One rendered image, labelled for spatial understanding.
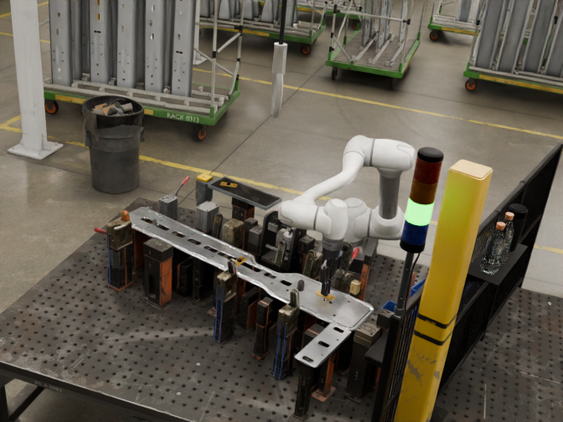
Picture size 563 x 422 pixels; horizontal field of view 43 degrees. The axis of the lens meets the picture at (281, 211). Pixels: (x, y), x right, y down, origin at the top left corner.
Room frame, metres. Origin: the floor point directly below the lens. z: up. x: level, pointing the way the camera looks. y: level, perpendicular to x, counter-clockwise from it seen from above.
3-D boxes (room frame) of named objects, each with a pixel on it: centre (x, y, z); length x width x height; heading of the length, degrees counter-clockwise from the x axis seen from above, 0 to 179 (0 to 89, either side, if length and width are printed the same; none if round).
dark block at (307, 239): (2.87, -0.13, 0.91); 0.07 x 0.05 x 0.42; 149
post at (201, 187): (3.34, 0.42, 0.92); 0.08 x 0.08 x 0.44; 59
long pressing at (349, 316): (2.80, 0.19, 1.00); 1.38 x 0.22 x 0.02; 59
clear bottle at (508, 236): (2.31, -0.83, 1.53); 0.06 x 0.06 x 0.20
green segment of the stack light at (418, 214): (1.73, -0.37, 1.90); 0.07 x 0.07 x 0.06
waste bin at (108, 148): (5.41, 1.44, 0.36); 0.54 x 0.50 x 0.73; 165
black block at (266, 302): (2.51, 0.03, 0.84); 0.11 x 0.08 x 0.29; 149
